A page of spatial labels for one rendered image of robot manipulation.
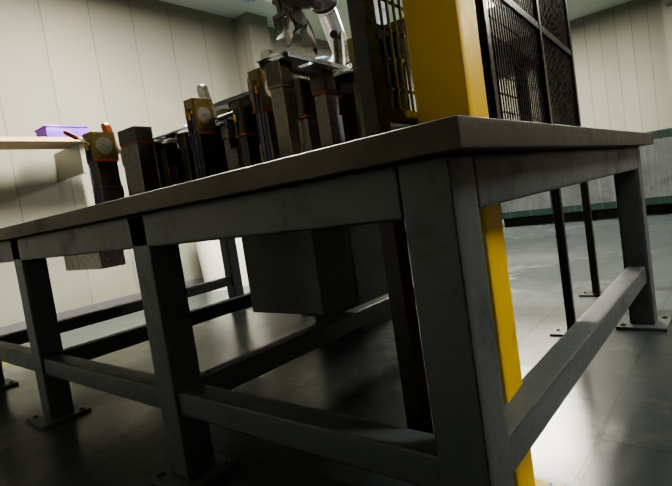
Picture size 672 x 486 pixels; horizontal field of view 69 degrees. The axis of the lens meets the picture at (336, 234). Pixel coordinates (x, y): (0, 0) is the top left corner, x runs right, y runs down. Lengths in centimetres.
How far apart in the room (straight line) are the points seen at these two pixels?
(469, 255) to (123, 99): 451
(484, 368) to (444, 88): 47
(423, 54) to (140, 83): 437
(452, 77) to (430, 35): 8
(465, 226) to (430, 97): 31
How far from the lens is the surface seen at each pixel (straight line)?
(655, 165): 611
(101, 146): 232
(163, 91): 524
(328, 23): 233
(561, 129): 100
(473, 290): 69
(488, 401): 74
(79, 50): 497
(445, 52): 91
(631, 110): 851
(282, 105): 127
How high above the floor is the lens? 62
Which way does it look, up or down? 4 degrees down
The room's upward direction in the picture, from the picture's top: 8 degrees counter-clockwise
